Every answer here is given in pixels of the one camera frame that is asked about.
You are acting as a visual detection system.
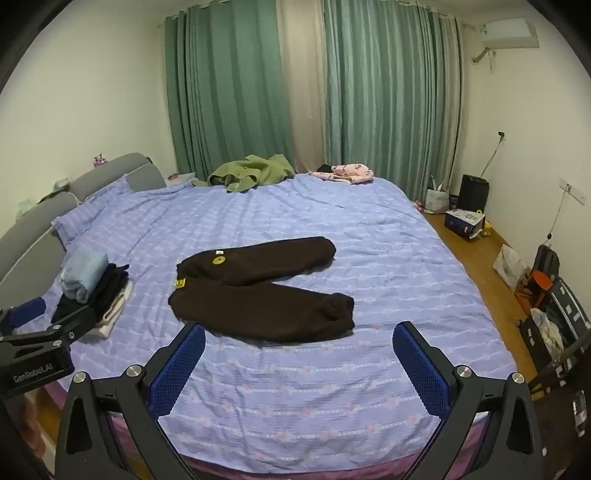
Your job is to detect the green curtain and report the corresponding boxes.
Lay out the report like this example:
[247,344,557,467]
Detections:
[322,0,464,199]
[165,0,296,183]

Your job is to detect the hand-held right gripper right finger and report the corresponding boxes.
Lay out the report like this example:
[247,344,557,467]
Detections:
[392,320,543,480]

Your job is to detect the olive green blanket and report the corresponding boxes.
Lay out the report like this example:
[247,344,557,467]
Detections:
[191,154,296,192]

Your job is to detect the black storage box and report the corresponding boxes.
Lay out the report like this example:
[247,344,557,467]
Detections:
[517,277,591,393]

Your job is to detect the bed with purple sheet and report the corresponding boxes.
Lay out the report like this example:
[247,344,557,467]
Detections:
[9,173,520,480]

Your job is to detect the light blue folded jeans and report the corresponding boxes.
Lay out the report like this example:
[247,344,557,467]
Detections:
[61,251,109,303]

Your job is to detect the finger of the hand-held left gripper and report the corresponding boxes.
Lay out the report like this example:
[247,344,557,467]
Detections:
[0,305,100,346]
[0,298,48,337]

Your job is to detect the power strip cable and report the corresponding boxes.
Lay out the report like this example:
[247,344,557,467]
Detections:
[545,189,568,241]

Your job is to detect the purple pillow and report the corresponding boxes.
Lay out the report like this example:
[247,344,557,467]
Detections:
[51,178,139,245]

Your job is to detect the white plastic bag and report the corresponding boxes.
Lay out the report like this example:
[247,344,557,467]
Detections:
[493,244,529,291]

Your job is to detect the white wall power strip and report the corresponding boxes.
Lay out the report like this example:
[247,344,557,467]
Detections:
[558,179,588,206]

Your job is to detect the beige curtain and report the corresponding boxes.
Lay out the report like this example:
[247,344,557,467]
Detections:
[276,0,329,175]

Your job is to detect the outlet cable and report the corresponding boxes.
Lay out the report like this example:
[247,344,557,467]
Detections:
[480,136,504,178]

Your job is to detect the grey pillow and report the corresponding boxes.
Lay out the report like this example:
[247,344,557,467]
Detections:
[0,153,167,296]

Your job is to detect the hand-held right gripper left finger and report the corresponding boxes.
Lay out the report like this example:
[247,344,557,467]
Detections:
[53,323,207,480]

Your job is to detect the orange stool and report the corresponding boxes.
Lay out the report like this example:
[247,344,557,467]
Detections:
[517,270,555,315]

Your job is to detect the pink printed garment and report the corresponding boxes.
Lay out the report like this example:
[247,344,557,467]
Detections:
[310,163,375,185]

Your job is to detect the white air conditioner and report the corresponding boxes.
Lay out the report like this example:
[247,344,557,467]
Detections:
[478,18,540,49]

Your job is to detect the dark brown fleece pants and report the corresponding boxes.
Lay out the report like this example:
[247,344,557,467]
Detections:
[167,236,355,343]

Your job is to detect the black backpack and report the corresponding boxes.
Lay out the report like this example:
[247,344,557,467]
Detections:
[531,244,560,282]

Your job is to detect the black folded clothes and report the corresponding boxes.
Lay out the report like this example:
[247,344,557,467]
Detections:
[51,263,131,324]

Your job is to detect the blue and white box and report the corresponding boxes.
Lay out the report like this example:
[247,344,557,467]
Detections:
[444,209,486,241]

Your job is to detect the white cloth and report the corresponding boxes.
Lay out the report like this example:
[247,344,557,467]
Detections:
[531,308,564,361]

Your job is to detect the white folded garment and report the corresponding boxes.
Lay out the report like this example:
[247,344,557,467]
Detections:
[90,281,134,340]

